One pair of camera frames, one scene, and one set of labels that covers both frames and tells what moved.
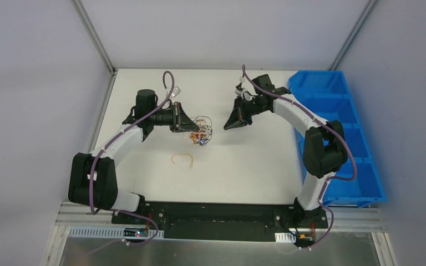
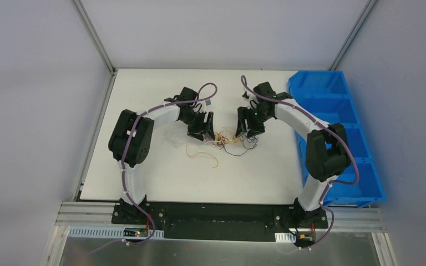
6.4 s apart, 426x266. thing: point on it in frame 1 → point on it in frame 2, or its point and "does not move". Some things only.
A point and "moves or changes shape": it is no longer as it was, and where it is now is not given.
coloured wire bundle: x=203 y=124 moves or changes shape
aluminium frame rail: x=371 y=219 does not move
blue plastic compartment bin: x=325 y=95 does not move
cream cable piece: x=191 y=165 → x=201 y=153
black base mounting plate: x=222 y=221 does not move
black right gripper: x=242 y=108 → x=247 y=120
